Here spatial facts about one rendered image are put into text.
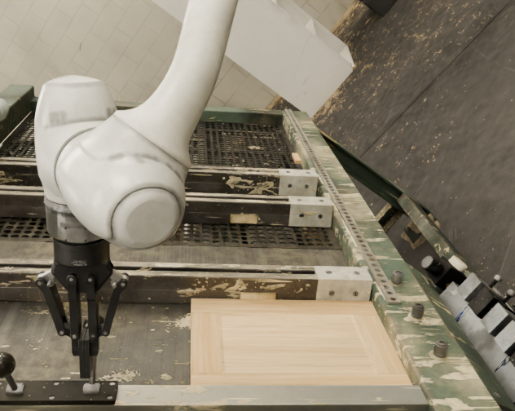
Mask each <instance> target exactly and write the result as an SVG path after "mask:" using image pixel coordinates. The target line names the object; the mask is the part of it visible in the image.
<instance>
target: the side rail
mask: <svg viewBox="0 0 515 411"><path fill-rule="evenodd" d="M37 101H38V97H35V98H34V99H33V100H31V102H32V113H35V112H36V108H37ZM114 103H115V105H116V107H117V111H118V110H128V109H132V108H136V107H138V106H139V105H141V104H143V103H138V102H122V101H114ZM283 116H284V115H283V114H282V112H281V110H272V109H257V108H228V107H213V106H206V108H205V110H204V112H203V114H202V116H201V118H200V120H199V121H204V122H235V123H251V124H267V125H282V117H283Z"/></svg>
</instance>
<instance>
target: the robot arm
mask: <svg viewBox="0 0 515 411"><path fill-rule="evenodd" d="M238 1H239V0H189V2H188V5H187V11H186V15H185V18H184V21H183V27H182V31H181V34H180V38H179V41H178V47H177V50H176V53H175V56H174V60H173V62H172V64H171V66H170V68H169V71H168V73H167V74H166V76H165V78H164V80H163V81H162V83H161V84H160V85H159V87H158V88H157V89H156V91H155V92H154V93H153V94H152V96H151V97H150V98H149V99H148V100H147V101H145V102H144V103H143V104H141V105H139V106H138V107H136V108H132V109H128V110H118V111H117V107H116V105H115V103H114V100H113V97H112V95H111V92H110V90H109V89H108V86H107V84H106V83H105V82H103V81H100V80H98V79H95V78H92V77H84V76H78V75H68V76H62V77H57V78H55V79H53V80H50V81H48V82H46V83H44V85H43V86H42V89H41V92H40V95H39V97H38V101H37V108H36V114H35V121H34V140H35V153H36V161H37V171H38V175H39V178H40V180H41V181H42V186H43V188H44V194H45V196H44V203H45V205H46V229H47V231H48V233H49V234H50V235H51V236H52V237H53V248H54V262H53V264H52V267H51V269H50V270H49V271H47V272H44V271H42V272H40V273H39V275H38V277H37V279H36V281H35V284H36V286H37V287H38V288H39V289H40V290H41V291H42V292H43V293H44V296H45V299H46V303H47V305H48V307H49V310H50V313H51V316H52V319H53V321H54V324H55V328H56V330H57V333H58V335H59V336H64V335H66V336H69V337H70V338H71V340H72V354H73V355H74V356H79V365H80V378H90V377H91V373H92V369H93V356H97V355H98V353H99V337H100V336H105V337H106V336H108V335H109V334H110V331H111V328H112V323H113V319H114V316H115V313H116V309H117V304H118V301H119V298H120V295H121V293H122V292H123V291H124V289H125V288H126V286H127V285H128V280H129V274H128V273H126V272H123V273H119V272H118V271H116V270H114V266H113V264H112V262H111V259H110V243H112V244H114V245H116V246H118V247H120V248H122V249H125V250H148V249H151V248H154V247H156V246H159V245H161V244H163V243H164V242H166V241H167V240H169V239H170V238H171V237H172V236H173V235H174V234H175V233H176V231H177V230H178V228H179V226H180V224H181V222H182V220H183V216H184V212H185V206H186V193H185V189H184V185H185V180H186V177H187V173H188V171H189V169H190V167H191V160H190V156H189V143H190V139H191V136H192V133H193V131H194V129H195V128H196V125H197V123H198V121H199V120H200V118H201V116H202V114H203V112H204V110H205V108H206V106H207V103H208V102H209V99H210V97H211V95H212V93H213V89H214V87H215V85H216V82H217V80H218V75H219V72H220V69H221V67H222V61H223V58H224V55H225V51H226V48H227V42H228V38H229V35H230V31H231V26H232V23H233V20H234V16H235V10H236V7H237V3H238ZM55 278H56V279H57V281H58V282H59V283H60V284H61V285H62V286H63V287H64V288H65V289H66V290H67V291H68V301H69V319H70V324H69V323H68V318H67V316H66V313H65V310H64V306H63V304H62V302H61V299H60V296H59V292H58V290H57V287H56V285H55ZM109 278H111V279H112V281H111V286H112V294H111V298H110V300H109V304H108V309H107V312H106V316H105V319H104V322H103V324H99V290H100V289H101V288H102V286H103V285H104V284H105V283H106V281H107V280H108V279H109ZM81 293H85V294H86V300H87V305H88V325H89V329H82V328H81V327H82V324H81Z"/></svg>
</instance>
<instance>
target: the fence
mask: <svg viewBox="0 0 515 411"><path fill-rule="evenodd" d="M428 407H429V403H428V401H427V399H426V398H425V395H424V393H423V391H422V390H421V388H420V386H419V385H118V388H117V397H116V402H115V404H113V405H0V411H166V410H195V411H427V410H428Z"/></svg>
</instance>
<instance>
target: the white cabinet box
mask: <svg viewBox="0 0 515 411"><path fill-rule="evenodd" d="M152 1H153V2H154V3H155V4H157V5H158V6H159V7H161V8H162V9H164V10H165V11H167V12H168V13H170V14H171V15H172V16H173V17H174V18H176V19H177V20H179V21H180V22H181V23H183V21H184V18H185V15H186V11H187V5H188V2H189V0H152ZM225 55H226V56H227V57H229V58H230V59H231V60H233V61H234V62H236V63H237V64H238V65H239V66H241V67H242V68H243V69H245V70H246V71H248V72H249V73H251V74H252V75H253V76H255V77H256V78H257V79H258V80H260V81H261V82H263V83H264V84H265V85H267V86H268V87H270V88H271V89H272V90H273V91H275V92H276V93H277V94H279V95H280V96H282V97H283V98H284V99H286V100H287V101H288V102H289V103H291V104H292V105H294V106H295V107H296V108H298V109H299V110H301V111H303V112H307V114H308V115H309V117H310V118H312V117H313V116H314V115H315V114H316V113H317V111H318V110H319V109H320V108H321V107H322V106H323V104H324V103H325V102H326V101H327V100H328V99H329V97H330V96H331V95H332V94H333V93H334V92H335V90H336V89H337V88H338V87H339V86H340V85H341V84H342V83H343V82H344V81H345V80H346V79H347V77H348V76H349V75H350V74H351V73H352V72H353V69H354V68H355V66H354V61H353V60H352V57H351V54H350V51H349V48H348V46H347V45H346V44H345V43H344V42H343V41H341V40H340V39H339V38H337V37H336V36H335V35H334V34H332V33H331V32H330V31H328V30H327V29H326V28H325V27H324V26H322V25H321V24H320V23H319V22H318V21H317V20H315V19H314V18H313V17H311V16H310V15H309V14H307V13H306V12H305V11H303V10H302V9H301V8H300V7H299V6H298V5H297V4H295V3H294V2H293V1H291V0H239V1H238V3H237V7H236V10H235V16H234V20H233V23H232V26H231V31H230V35H229V38H228V42H227V48H226V51H225Z"/></svg>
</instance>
